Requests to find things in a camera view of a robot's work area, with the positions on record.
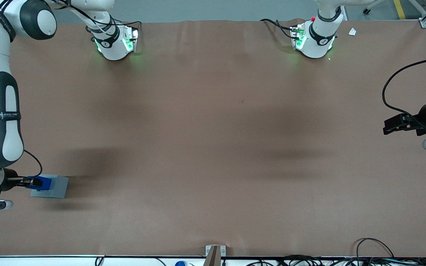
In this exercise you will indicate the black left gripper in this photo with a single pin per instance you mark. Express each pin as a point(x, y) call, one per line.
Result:
point(423, 116)

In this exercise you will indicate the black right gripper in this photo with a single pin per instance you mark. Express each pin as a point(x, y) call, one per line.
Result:
point(10, 179)

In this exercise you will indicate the blue plastic part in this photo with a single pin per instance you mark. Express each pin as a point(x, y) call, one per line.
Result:
point(46, 183)

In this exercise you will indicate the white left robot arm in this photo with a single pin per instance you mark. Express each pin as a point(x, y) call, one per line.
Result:
point(318, 40)

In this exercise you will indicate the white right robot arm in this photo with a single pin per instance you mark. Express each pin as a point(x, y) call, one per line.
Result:
point(2, 140)

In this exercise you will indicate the gray square base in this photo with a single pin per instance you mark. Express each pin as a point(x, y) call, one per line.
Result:
point(59, 186)

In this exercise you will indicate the white paper scrap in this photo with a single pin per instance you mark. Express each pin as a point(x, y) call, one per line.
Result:
point(352, 31)

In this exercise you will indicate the brown table mat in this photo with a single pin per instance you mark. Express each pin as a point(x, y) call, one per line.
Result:
point(213, 147)

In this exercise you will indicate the small metal bracket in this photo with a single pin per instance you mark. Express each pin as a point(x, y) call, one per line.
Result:
point(223, 250)

